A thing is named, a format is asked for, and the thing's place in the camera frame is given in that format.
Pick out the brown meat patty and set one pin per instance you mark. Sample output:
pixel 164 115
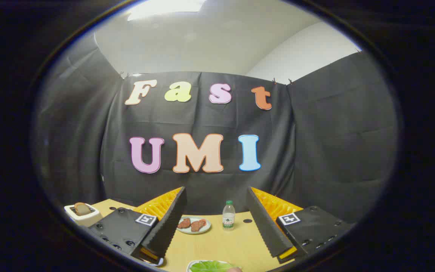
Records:
pixel 184 223
pixel 198 225

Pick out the white square plate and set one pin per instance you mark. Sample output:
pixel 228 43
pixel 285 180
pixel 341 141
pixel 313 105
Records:
pixel 189 265

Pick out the clear water bottle green cap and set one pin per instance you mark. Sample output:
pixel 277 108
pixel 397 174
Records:
pixel 228 217

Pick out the plain toast bread slice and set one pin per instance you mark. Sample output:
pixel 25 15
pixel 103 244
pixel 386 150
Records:
pixel 82 208

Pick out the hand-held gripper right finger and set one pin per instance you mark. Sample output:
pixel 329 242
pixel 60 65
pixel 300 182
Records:
pixel 264 223

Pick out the black backdrop cloth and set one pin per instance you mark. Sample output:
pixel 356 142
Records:
pixel 315 143

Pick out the white toaster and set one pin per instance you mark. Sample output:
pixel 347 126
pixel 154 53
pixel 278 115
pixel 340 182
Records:
pixel 87 220

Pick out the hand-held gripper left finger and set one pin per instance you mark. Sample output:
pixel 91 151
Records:
pixel 166 223

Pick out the pale green plate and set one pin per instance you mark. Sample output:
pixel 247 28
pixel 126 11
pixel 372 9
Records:
pixel 202 231

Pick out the green lettuce leaf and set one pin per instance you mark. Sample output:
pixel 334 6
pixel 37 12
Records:
pixel 210 266

